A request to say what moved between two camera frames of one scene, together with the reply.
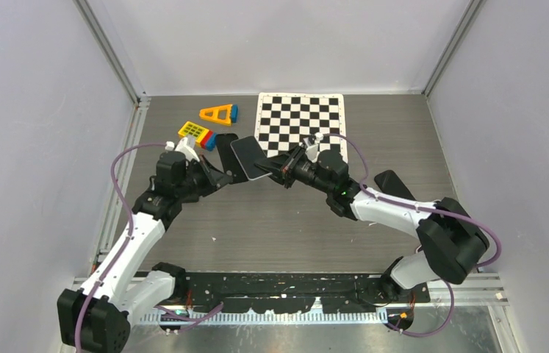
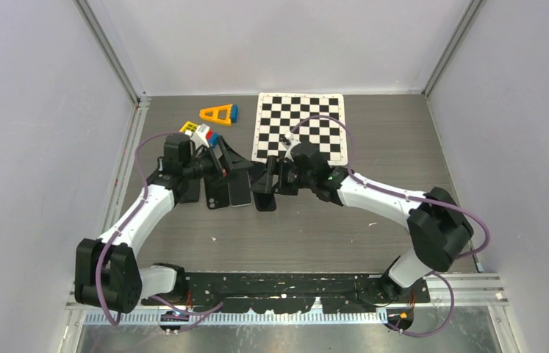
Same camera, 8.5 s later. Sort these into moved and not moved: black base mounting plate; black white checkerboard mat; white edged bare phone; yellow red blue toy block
Moved: white edged bare phone
Not moved: yellow red blue toy block; black base mounting plate; black white checkerboard mat
